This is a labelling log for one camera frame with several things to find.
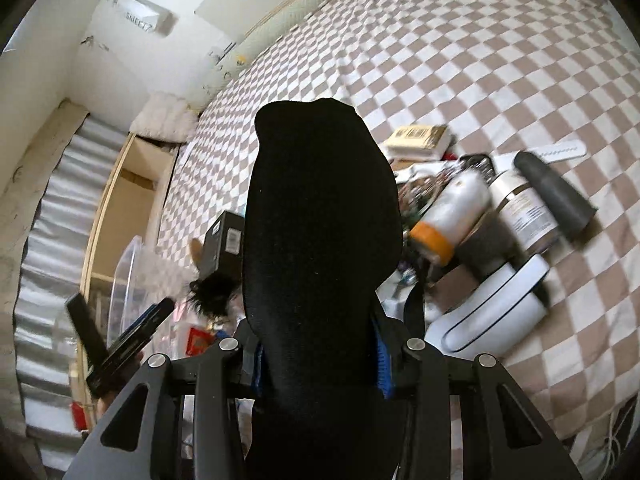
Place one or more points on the gold box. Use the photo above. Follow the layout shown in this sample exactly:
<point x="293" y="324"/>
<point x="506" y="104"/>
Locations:
<point x="415" y="136"/>

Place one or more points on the wooden bedside shelf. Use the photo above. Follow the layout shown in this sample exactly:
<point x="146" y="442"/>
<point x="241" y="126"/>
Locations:
<point x="135" y="195"/>

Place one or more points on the black sock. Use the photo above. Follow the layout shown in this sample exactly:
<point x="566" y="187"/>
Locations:
<point x="320" y="235"/>

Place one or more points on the dark grey cylinder bottle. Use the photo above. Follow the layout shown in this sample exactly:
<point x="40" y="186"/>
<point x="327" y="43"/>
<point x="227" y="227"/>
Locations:
<point x="555" y="195"/>

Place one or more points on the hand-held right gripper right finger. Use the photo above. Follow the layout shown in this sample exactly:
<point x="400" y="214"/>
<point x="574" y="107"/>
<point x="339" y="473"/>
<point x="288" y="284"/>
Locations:
<point x="385" y="360"/>

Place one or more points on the white air conditioner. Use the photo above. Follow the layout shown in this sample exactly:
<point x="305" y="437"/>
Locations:
<point x="147" y="14"/>

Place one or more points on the black fur piece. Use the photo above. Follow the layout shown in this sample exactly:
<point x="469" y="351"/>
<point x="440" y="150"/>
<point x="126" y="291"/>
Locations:
<point x="215" y="292"/>

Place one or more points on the white smartwatch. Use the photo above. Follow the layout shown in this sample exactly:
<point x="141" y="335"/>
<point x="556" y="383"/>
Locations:
<point x="560" y="150"/>

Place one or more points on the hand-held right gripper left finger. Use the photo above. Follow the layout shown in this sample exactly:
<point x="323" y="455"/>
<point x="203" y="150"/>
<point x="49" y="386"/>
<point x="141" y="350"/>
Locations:
<point x="259" y="370"/>

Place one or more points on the white bottle orange cap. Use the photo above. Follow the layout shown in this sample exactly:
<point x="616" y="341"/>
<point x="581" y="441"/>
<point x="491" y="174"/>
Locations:
<point x="460" y="205"/>

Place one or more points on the black box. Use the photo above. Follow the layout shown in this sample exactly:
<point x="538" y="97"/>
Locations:
<point x="222" y="245"/>

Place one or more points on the white jar with label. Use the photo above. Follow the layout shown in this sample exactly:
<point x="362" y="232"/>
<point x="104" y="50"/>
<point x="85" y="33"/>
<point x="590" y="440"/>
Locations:
<point x="525" y="210"/>

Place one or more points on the white fluffy pillow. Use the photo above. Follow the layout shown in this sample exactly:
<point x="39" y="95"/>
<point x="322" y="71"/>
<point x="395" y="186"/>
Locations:
<point x="162" y="117"/>

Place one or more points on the white handheld vacuum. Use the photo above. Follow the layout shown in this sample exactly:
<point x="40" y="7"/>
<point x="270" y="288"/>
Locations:
<point x="495" y="300"/>

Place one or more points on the clear plastic container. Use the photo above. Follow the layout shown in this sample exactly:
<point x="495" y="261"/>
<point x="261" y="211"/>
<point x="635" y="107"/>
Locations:
<point x="125" y="270"/>

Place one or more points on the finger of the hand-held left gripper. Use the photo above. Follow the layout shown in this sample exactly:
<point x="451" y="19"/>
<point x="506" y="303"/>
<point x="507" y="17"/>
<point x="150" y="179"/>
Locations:
<point x="135" y="342"/>
<point x="85" y="325"/>

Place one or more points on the grey striped curtain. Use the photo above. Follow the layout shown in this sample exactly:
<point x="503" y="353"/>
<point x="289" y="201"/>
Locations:
<point x="55" y="240"/>

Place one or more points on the red packet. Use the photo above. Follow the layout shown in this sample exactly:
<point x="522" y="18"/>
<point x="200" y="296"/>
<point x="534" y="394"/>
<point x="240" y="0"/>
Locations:
<point x="197" y="342"/>

